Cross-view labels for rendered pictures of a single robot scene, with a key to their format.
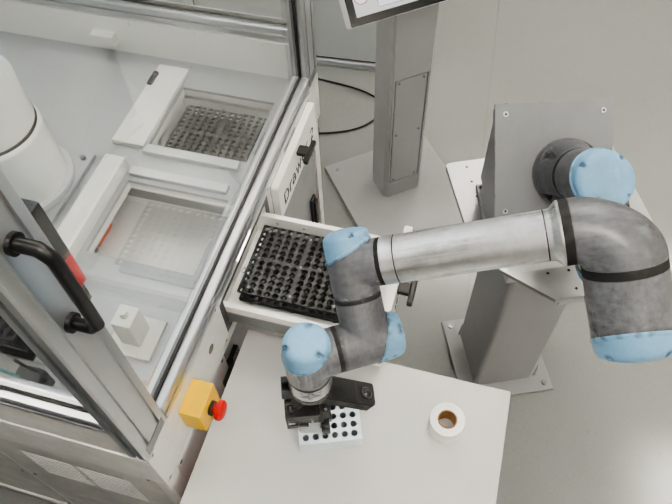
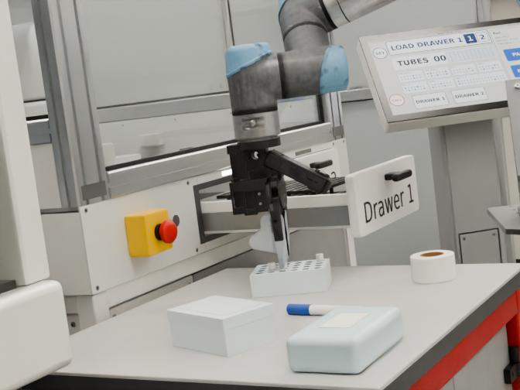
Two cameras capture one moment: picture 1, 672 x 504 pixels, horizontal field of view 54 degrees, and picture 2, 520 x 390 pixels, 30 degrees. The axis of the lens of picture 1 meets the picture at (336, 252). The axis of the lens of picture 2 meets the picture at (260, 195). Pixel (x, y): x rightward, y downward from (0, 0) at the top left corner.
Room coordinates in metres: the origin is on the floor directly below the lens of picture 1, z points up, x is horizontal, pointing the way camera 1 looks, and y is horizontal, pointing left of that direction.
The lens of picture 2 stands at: (-1.08, -0.29, 1.10)
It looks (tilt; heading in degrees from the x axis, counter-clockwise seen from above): 6 degrees down; 13
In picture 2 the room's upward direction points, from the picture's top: 7 degrees counter-clockwise
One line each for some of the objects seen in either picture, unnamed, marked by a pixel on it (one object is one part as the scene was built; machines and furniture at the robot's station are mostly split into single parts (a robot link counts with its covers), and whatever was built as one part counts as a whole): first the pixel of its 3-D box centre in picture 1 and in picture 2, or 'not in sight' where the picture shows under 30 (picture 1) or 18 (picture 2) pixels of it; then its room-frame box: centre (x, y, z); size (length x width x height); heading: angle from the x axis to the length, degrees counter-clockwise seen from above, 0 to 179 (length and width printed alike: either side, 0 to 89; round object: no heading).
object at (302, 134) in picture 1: (295, 158); (309, 179); (1.10, 0.09, 0.87); 0.29 x 0.02 x 0.11; 162
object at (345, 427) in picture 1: (329, 424); (291, 278); (0.47, 0.03, 0.78); 0.12 x 0.08 x 0.04; 93
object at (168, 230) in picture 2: (217, 409); (165, 231); (0.47, 0.24, 0.88); 0.04 x 0.03 x 0.04; 162
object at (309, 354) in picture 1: (308, 356); (252, 78); (0.46, 0.05, 1.11); 0.09 x 0.08 x 0.11; 103
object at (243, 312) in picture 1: (298, 275); (285, 204); (0.77, 0.08, 0.86); 0.40 x 0.26 x 0.06; 72
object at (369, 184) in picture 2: (393, 294); (384, 193); (0.71, -0.12, 0.87); 0.29 x 0.02 x 0.11; 162
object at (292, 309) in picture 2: not in sight; (328, 310); (0.27, -0.06, 0.77); 0.14 x 0.02 x 0.02; 67
